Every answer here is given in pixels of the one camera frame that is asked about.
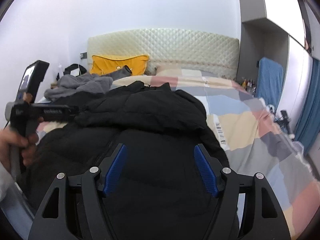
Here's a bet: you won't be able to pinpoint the black puffer jacket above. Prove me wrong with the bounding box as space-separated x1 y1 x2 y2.
18 81 229 239

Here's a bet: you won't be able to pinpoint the person's left hand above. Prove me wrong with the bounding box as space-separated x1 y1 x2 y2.
1 127 39 172

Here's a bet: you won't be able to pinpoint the grey fleece garment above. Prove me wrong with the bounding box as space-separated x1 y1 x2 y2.
44 65 132 101

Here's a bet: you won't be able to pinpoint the black bag on nightstand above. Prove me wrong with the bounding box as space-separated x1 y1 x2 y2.
63 63 87 77

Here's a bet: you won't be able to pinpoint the patchwork checked duvet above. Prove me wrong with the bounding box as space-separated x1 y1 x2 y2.
43 75 319 239

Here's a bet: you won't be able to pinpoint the yellow pillow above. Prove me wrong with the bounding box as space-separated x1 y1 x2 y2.
89 55 149 75

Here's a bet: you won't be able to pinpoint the blue curtain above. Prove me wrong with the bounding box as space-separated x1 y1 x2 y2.
295 58 320 155

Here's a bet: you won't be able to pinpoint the bottles on right shelf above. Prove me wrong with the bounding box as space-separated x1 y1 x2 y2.
239 79 257 95

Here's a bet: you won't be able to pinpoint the blue towel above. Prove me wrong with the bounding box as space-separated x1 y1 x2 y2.
255 57 283 109

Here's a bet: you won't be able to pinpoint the pink beige pillow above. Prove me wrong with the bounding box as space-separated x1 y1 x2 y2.
156 65 191 77

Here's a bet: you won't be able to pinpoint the cream quilted headboard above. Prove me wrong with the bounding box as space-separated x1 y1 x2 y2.
87 28 239 80

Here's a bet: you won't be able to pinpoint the wall socket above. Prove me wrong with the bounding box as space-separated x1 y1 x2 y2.
80 52 87 60

